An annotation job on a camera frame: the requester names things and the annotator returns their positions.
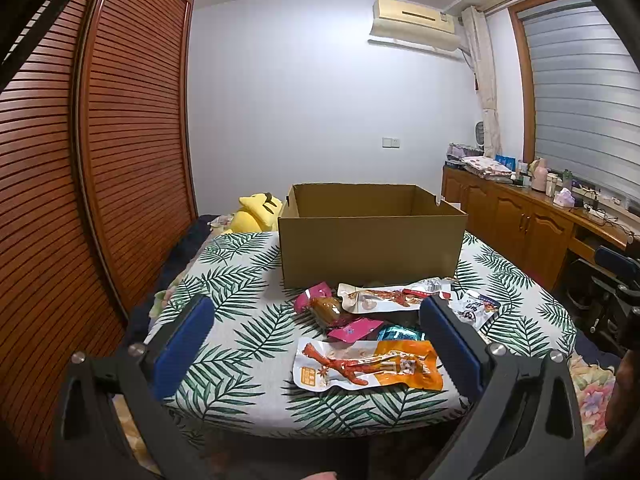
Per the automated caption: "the white blue snack pouch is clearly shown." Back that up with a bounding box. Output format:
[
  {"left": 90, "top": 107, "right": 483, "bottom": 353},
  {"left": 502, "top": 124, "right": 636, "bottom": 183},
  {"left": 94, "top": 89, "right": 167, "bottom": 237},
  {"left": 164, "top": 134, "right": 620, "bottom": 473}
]
[{"left": 449, "top": 292, "right": 501, "bottom": 330}]

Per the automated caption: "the teal foil snack packet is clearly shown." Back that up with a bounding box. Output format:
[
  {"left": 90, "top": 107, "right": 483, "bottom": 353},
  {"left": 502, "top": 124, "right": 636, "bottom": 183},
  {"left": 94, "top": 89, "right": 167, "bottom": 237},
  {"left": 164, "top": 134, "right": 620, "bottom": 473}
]
[{"left": 378, "top": 325, "right": 426, "bottom": 341}]

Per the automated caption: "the magenta small snack packet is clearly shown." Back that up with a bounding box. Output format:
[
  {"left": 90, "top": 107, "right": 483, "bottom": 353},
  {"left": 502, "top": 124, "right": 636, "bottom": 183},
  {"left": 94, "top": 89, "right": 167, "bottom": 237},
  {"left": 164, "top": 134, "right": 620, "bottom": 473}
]
[{"left": 328, "top": 318, "right": 384, "bottom": 344}]

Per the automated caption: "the white chicken feet snack pack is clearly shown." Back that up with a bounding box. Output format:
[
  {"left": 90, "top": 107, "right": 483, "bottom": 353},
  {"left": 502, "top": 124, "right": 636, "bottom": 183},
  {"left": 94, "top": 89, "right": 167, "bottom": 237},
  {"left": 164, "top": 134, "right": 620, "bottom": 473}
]
[{"left": 336, "top": 278, "right": 452, "bottom": 315}]

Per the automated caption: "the orange chicken feet snack pack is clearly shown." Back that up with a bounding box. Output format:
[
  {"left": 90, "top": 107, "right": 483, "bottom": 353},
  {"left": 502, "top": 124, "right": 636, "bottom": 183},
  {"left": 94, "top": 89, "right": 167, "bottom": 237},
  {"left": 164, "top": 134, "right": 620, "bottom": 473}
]
[{"left": 292, "top": 338, "right": 444, "bottom": 393}]

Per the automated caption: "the pink brown snack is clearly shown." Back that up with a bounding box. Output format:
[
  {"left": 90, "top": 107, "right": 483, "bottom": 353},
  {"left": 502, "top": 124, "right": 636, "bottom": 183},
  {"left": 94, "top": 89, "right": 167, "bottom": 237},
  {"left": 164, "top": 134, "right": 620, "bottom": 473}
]
[{"left": 294, "top": 282, "right": 352, "bottom": 328}]

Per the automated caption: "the floral bed sheet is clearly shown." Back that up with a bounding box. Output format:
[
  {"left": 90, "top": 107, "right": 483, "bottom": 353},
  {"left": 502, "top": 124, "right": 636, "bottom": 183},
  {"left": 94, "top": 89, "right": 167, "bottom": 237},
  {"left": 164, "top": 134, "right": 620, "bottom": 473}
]
[{"left": 568, "top": 352, "right": 615, "bottom": 455}]

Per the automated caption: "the wooden sideboard cabinet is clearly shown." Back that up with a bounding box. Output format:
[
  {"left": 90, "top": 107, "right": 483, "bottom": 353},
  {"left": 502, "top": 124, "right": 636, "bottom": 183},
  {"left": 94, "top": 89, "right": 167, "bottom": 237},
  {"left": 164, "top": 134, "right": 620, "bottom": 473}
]
[{"left": 442, "top": 166, "right": 639, "bottom": 292}]

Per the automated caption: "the palm leaf print tablecloth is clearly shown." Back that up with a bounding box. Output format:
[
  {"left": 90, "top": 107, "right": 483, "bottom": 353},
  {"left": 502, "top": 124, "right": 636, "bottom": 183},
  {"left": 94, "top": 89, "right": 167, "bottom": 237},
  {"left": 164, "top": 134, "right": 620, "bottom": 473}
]
[{"left": 144, "top": 228, "right": 580, "bottom": 440}]

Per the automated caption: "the pink kettle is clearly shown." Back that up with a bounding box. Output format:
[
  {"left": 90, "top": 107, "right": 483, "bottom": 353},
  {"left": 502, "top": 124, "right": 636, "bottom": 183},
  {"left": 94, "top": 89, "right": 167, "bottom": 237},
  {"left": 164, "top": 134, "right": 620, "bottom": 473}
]
[{"left": 529, "top": 158, "right": 548, "bottom": 193}]

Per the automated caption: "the folded floral cloth stack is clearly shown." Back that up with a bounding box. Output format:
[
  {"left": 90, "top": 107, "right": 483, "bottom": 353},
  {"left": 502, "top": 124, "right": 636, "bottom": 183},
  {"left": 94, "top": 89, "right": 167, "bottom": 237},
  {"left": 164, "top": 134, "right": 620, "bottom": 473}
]
[{"left": 462, "top": 156, "right": 514, "bottom": 183}]

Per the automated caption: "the grey window blind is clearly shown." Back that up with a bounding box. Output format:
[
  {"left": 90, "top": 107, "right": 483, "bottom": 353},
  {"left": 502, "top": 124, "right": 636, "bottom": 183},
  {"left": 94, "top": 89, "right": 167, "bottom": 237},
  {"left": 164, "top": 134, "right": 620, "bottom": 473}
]
[{"left": 518, "top": 0, "right": 639, "bottom": 200}]

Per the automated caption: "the small white desk fan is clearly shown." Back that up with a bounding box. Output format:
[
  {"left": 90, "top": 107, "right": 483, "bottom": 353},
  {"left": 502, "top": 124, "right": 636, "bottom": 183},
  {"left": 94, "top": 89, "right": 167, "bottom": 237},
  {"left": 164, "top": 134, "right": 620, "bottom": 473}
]
[{"left": 474, "top": 122, "right": 485, "bottom": 150}]

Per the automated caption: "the wooden louvered wardrobe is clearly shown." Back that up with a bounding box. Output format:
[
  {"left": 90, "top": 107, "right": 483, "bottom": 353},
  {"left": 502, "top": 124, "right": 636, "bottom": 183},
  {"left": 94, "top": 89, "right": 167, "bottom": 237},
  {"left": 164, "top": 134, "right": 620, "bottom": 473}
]
[{"left": 1, "top": 0, "right": 196, "bottom": 478}]

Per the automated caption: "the brown cardboard box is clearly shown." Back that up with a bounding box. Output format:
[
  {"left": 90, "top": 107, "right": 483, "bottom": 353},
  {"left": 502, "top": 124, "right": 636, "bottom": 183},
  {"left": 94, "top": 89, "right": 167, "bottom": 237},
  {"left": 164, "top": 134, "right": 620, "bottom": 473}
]
[{"left": 279, "top": 183, "right": 468, "bottom": 288}]

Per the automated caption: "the cream curtain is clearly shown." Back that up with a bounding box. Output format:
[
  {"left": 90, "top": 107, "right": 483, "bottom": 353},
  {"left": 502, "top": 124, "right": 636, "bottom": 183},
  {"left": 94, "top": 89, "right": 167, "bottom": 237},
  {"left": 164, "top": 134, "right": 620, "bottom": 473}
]
[{"left": 462, "top": 6, "right": 502, "bottom": 158}]

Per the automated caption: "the yellow Pikachu plush toy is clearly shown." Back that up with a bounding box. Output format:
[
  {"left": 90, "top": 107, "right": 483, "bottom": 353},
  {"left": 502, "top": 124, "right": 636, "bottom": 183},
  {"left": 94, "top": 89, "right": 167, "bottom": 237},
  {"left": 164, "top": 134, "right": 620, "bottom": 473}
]
[{"left": 209, "top": 193, "right": 283, "bottom": 235}]

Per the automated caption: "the white wall switch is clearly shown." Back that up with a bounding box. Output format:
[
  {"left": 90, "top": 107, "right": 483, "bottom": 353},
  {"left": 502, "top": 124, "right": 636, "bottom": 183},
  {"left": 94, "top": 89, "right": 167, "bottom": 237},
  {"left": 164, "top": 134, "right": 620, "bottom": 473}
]
[{"left": 382, "top": 136, "right": 400, "bottom": 148}]

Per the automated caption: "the beige wall air conditioner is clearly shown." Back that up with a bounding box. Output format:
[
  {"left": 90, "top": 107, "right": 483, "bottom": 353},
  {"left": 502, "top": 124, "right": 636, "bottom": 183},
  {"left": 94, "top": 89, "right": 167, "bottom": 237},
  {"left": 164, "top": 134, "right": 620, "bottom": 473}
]
[{"left": 371, "top": 0, "right": 461, "bottom": 52}]

